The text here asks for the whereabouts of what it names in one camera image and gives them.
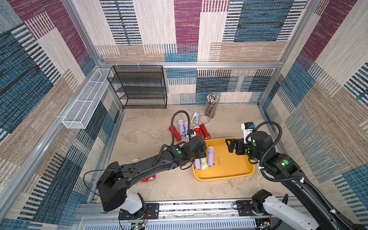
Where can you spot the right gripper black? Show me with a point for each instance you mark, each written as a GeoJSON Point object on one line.
{"type": "Point", "coordinates": [238, 146]}

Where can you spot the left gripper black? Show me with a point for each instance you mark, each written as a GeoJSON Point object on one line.
{"type": "Point", "coordinates": [203, 154]}

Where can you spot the purple flashlight yellow rim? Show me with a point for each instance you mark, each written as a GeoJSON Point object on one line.
{"type": "Point", "coordinates": [211, 153]}

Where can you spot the red flashlight silver reflector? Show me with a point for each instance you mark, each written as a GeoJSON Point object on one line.
{"type": "Point", "coordinates": [206, 134]}

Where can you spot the mint green flashlight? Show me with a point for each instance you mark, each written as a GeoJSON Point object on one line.
{"type": "Point", "coordinates": [204, 164]}

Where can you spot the all red flashlight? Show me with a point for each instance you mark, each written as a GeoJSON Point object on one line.
{"type": "Point", "coordinates": [175, 134]}

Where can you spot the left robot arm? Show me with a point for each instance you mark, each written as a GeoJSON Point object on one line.
{"type": "Point", "coordinates": [115, 181]}

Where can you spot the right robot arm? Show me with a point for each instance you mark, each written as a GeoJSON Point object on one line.
{"type": "Point", "coordinates": [280, 168]}

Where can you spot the yellow plastic tray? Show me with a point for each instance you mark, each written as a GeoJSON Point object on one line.
{"type": "Point", "coordinates": [226, 165]}

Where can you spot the light blue stapler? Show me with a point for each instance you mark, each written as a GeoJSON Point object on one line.
{"type": "Point", "coordinates": [195, 118]}

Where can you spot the white tape roll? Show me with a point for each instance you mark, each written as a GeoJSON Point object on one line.
{"type": "Point", "coordinates": [203, 119]}

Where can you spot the black mesh shelf rack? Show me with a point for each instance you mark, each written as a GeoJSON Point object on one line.
{"type": "Point", "coordinates": [139, 86]}

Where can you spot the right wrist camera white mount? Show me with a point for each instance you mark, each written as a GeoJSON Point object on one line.
{"type": "Point", "coordinates": [247, 129]}

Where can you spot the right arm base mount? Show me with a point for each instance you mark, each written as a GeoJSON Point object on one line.
{"type": "Point", "coordinates": [251, 208]}

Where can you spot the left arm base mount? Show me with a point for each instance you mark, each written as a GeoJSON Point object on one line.
{"type": "Point", "coordinates": [150, 210]}

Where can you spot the white wire wall basket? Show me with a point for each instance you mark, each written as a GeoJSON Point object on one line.
{"type": "Point", "coordinates": [85, 105]}

